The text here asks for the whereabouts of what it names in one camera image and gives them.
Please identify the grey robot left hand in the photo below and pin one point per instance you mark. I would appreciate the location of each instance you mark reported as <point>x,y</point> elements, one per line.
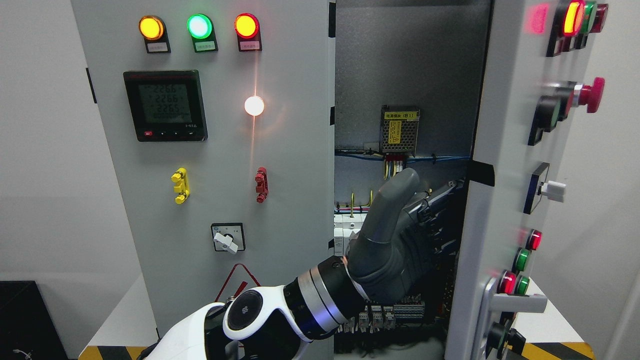
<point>406,234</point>

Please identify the grey cabinet door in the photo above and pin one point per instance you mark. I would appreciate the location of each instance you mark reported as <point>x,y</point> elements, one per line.
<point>286,234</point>
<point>537,50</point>

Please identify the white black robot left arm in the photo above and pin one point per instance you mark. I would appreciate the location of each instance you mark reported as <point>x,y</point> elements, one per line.
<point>270,322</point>

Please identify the red indicator lamp left door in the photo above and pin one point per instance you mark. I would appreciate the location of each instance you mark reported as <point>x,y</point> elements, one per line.
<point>248,31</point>

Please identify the green indicator lamp left door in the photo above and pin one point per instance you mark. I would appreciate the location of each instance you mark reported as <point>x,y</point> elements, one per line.
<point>202,33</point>

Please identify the yellow indicator lamp left door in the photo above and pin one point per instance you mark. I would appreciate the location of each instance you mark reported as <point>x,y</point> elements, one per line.
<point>153,31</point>

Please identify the white socket breaker row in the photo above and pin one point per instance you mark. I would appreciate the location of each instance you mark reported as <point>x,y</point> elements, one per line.
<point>344,226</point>

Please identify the lower relay terminal row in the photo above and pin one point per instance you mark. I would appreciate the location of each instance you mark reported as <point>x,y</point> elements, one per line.
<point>375,317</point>

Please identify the metal mesh power supply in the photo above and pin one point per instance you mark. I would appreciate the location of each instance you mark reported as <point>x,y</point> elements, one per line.
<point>399,128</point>

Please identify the red terminal connector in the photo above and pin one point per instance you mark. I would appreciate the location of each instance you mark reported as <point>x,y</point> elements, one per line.
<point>262,188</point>

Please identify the red electrical hazard warning sticker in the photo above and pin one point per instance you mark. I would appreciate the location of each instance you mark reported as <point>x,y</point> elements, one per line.
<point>237,281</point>

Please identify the white glowing indicator lamp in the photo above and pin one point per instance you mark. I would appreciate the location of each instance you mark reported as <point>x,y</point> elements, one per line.
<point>254,105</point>

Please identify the yellow terminal connector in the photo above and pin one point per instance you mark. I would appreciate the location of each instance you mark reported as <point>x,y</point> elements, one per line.
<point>181,185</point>

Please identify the red emergency stop button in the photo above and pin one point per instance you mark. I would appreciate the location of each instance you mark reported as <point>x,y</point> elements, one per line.
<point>589,95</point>

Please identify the black digital power meter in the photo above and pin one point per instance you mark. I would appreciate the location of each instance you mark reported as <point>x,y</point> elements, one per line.
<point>166,106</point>

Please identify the silver door lever handle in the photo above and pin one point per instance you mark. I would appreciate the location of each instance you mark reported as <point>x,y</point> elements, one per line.
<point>491,336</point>

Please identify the white selector switch right door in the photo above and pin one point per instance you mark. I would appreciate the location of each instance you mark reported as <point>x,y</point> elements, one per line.
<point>539,186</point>

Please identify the white rotary selector switch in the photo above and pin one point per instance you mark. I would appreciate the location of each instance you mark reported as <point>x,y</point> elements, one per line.
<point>228,237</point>

